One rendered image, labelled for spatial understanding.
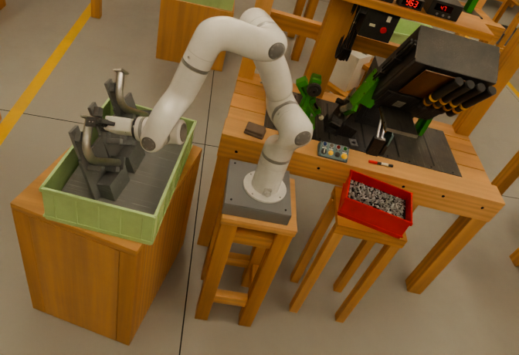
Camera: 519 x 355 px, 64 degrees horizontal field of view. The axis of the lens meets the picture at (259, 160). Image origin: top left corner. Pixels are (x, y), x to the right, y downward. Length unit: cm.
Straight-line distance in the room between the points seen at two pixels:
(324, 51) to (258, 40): 125
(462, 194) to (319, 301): 102
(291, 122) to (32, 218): 105
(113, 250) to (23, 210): 37
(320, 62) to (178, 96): 132
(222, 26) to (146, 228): 78
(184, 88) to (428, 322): 221
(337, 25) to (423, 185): 96
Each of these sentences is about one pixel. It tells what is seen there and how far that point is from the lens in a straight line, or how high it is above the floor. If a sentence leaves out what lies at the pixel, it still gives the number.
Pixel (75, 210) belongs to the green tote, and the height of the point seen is 89.
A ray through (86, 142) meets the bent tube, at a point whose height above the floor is 113.
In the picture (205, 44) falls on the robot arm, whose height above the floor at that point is 158.
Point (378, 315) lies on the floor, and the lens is 280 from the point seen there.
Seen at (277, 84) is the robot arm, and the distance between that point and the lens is 139.
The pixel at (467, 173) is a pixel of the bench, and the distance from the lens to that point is 258.
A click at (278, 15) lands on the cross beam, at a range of 246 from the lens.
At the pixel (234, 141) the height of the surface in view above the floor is 87.
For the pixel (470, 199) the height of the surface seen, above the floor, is 87.
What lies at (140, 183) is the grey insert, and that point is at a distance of 180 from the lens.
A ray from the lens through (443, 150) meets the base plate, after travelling 262.
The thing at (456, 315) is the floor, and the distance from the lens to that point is 312.
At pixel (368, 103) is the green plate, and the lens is 220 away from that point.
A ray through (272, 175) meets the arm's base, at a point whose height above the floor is 104.
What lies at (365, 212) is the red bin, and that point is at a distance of 195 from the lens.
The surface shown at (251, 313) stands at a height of 14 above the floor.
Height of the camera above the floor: 214
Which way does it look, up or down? 40 degrees down
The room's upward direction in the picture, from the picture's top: 18 degrees clockwise
